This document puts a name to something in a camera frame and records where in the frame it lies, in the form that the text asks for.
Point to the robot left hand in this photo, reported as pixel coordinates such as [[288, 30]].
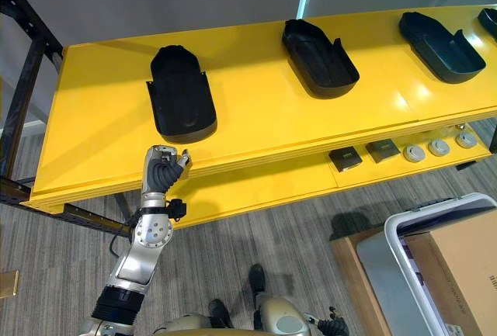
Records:
[[160, 171]]

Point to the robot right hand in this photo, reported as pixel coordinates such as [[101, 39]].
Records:
[[333, 322]]

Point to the black plastic housing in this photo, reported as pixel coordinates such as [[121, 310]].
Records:
[[489, 21], [181, 95], [440, 49], [320, 60]]

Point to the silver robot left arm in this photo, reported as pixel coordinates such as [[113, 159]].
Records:
[[134, 262]]

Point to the yellow shelf board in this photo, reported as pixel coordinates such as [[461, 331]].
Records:
[[272, 126], [279, 192]]

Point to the silver shelf bolt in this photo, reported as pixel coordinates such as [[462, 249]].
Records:
[[462, 127]]

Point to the silver robot right leg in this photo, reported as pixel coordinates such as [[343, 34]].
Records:
[[281, 314]]

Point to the silver robot leg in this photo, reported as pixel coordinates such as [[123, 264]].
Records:
[[281, 314], [190, 324]]

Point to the wooden board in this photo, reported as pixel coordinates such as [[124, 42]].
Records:
[[351, 270]]

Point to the dark robot right foot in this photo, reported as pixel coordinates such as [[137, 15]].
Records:
[[257, 278]]

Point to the dark robot foot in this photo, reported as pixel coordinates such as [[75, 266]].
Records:
[[220, 312], [257, 278]]

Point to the white plastic bin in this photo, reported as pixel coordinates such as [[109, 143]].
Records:
[[392, 235]]

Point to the dark robot left foot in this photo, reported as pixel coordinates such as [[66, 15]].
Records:
[[220, 312]]

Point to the brown cardboard box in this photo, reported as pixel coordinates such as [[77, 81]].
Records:
[[454, 266]]

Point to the silver robot left leg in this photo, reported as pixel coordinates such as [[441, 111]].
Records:
[[190, 324]]

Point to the dark square box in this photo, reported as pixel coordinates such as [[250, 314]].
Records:
[[382, 150], [345, 159]]

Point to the round white part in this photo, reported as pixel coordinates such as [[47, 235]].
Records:
[[465, 140], [439, 147], [412, 153]]

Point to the brass floor socket plate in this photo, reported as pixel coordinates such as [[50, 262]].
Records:
[[8, 283]]

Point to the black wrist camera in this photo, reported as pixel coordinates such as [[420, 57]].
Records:
[[177, 208]]

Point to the black metal rack frame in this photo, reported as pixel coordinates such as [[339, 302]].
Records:
[[23, 68]]

